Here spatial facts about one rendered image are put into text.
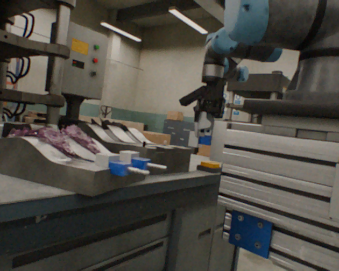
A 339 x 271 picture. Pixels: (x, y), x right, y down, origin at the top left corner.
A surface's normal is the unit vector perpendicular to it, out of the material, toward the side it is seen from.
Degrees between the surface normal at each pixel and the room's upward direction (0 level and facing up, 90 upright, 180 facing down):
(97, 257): 90
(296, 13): 111
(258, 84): 90
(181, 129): 90
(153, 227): 90
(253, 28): 140
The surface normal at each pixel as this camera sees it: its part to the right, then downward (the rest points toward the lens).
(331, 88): -0.32, -0.30
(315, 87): -0.61, -0.35
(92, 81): 0.78, 0.14
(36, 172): -0.36, 0.00
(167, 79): -0.61, -0.04
